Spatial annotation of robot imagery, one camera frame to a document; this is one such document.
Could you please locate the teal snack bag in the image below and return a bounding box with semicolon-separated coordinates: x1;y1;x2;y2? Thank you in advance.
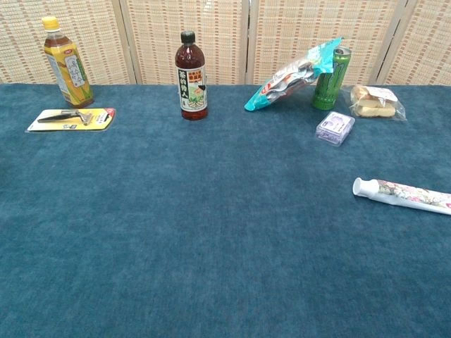
244;37;345;113

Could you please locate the bread in clear wrapper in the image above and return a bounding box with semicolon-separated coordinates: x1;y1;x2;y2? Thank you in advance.
348;84;407;123

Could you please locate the yellow-capped tea bottle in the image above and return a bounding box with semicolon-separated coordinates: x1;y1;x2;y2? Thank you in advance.
41;15;95;109

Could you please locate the clear purple floss box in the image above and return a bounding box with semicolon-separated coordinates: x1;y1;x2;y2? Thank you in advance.
315;111;356;148

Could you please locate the floral white toothpaste tube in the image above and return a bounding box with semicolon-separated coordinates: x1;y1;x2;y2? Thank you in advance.
373;179;451;216

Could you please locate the dark red tea bottle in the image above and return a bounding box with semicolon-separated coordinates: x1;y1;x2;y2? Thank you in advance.
175;30;209;121

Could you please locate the green energy drink can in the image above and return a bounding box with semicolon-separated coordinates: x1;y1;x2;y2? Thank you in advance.
311;46;352;111

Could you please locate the woven bamboo screen panel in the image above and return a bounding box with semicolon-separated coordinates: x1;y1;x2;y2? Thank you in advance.
0;0;137;85
375;0;451;86
248;0;409;86
119;0;249;85

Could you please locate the blue tablecloth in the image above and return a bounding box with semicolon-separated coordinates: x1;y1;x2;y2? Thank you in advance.
0;83;451;338

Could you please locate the razor in yellow blister pack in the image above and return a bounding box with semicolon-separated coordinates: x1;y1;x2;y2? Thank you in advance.
24;107;117;134

